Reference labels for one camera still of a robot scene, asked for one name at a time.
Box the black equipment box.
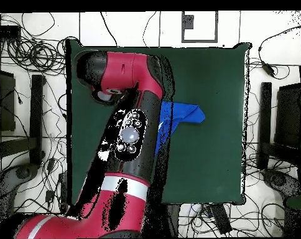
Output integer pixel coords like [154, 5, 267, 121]
[274, 83, 301, 150]
[0, 68, 17, 133]

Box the coiled black cable bundle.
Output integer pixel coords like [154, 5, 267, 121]
[6, 37, 67, 75]

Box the dark green table cloth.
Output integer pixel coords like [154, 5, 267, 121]
[65, 38, 252, 206]

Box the blue shirt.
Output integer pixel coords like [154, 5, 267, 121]
[154, 100, 206, 156]

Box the black power adapter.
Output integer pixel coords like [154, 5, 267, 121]
[261, 60, 277, 77]

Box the grey square floor frame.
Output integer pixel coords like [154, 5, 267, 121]
[181, 11, 219, 44]

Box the flat black box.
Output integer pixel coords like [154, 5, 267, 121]
[0, 24, 22, 39]

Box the black power strip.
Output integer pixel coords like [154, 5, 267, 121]
[211, 204, 233, 235]
[57, 172, 68, 212]

